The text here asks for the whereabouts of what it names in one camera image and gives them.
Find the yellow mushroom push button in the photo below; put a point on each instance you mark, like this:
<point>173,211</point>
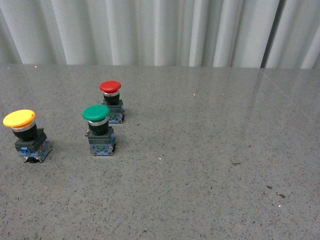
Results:
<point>32,142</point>

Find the red mushroom push button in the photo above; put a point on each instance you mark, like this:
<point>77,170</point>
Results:
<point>111,99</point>

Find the green mushroom push button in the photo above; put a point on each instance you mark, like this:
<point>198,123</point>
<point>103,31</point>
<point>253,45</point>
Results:
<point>100,135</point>

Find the white pleated curtain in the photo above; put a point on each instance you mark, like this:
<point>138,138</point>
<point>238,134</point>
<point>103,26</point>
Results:
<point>194,33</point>

